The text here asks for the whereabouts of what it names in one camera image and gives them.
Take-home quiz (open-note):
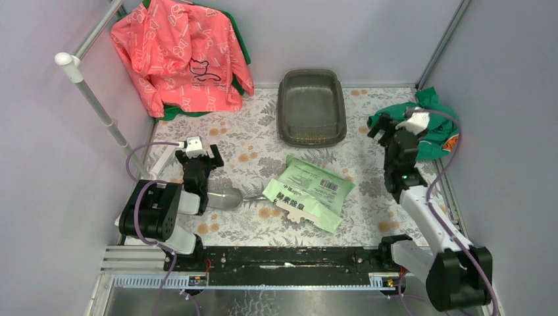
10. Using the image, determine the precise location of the metal litter scoop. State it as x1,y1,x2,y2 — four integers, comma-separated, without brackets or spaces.
207,188,266,210

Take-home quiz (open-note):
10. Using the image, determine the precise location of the beige bag sealing clip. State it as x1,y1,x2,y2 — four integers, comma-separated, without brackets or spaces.
276,201,319,223

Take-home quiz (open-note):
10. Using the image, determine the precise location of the green cat litter bag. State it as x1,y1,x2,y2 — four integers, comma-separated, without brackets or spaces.
263,155,355,233

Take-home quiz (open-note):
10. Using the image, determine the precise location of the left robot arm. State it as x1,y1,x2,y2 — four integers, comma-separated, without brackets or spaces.
116,139,224,271

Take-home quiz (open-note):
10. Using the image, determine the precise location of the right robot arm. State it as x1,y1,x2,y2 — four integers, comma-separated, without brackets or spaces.
368,109,499,315

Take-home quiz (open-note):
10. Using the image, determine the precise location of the grey plastic litter box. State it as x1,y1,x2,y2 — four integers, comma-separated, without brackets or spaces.
276,69,347,148

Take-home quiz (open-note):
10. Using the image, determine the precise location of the crumpled green garment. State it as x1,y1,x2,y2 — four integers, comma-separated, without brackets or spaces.
367,87,459,161

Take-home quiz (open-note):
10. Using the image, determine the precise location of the floral patterned mat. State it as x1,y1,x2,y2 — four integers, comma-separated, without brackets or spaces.
149,88,427,247

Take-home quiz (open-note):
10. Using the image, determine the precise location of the pink hooded jacket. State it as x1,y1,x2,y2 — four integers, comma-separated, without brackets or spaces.
109,0,255,119

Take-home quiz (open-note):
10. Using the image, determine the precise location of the white clothes rack pole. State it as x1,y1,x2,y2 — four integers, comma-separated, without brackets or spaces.
54,51,179,180

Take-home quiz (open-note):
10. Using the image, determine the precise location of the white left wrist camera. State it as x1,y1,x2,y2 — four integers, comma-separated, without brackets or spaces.
184,136,206,157

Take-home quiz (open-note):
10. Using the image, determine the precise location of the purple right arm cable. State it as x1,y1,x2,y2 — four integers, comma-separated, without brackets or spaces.
397,109,501,316

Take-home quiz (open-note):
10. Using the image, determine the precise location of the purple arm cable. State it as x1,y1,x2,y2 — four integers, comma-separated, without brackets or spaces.
125,141,202,316
397,109,501,316

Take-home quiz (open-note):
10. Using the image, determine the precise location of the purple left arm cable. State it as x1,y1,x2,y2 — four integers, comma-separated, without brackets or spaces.
125,141,202,316

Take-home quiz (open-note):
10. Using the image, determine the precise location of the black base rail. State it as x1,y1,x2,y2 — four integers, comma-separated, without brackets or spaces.
163,246,402,287

